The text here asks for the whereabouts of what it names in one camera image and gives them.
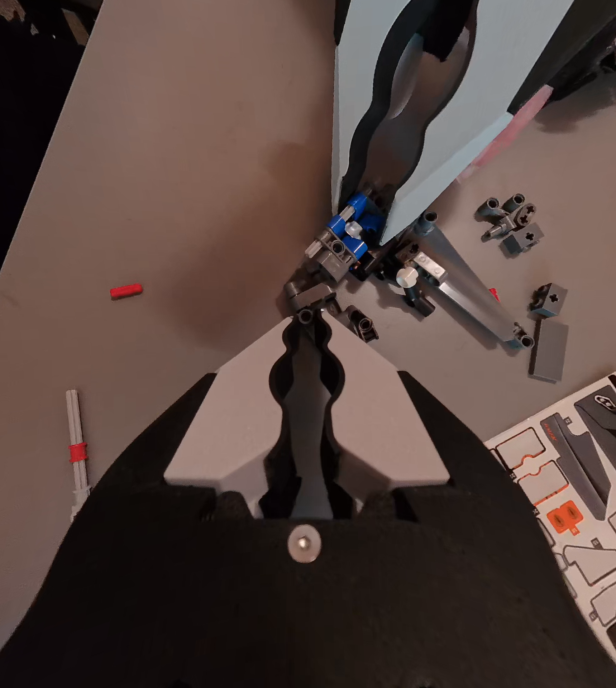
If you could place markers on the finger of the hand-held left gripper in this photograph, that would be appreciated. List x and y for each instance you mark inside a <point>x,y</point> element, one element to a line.
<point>356,70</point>
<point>474,107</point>

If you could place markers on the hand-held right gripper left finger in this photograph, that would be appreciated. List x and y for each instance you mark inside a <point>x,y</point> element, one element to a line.
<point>227,430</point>

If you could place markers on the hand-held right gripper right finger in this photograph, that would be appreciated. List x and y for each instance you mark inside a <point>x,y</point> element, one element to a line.
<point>388,430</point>

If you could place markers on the grey lego blade assembly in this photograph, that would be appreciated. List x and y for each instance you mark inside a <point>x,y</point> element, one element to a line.
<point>316,294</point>

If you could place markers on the blue grey lego assembly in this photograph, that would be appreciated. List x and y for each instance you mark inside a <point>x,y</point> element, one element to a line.
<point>474,293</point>

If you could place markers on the grey round lego connector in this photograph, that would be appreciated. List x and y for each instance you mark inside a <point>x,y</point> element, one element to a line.
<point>488,207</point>

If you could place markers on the grey double cross lego connector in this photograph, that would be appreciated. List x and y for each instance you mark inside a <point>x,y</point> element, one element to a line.
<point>523,212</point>

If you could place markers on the grey lego axle pin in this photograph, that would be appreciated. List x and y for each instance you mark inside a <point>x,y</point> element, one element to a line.
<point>496,230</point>

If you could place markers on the grey lego cross-hole brick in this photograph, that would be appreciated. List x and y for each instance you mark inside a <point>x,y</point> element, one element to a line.
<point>525,241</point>
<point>552,303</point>

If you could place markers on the white lego axle red bush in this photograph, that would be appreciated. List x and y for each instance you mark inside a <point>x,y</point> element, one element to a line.
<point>74,424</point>

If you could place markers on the long red lego pin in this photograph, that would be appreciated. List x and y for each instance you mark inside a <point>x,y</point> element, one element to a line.
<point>125,291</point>

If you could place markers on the grey lego flat tile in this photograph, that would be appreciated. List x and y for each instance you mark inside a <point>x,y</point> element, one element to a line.
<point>548,352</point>

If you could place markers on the lego sticker sheet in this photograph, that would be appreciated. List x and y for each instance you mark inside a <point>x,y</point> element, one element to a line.
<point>582,510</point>

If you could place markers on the person's left hand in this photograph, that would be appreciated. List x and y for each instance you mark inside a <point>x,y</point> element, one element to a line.
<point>501,145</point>

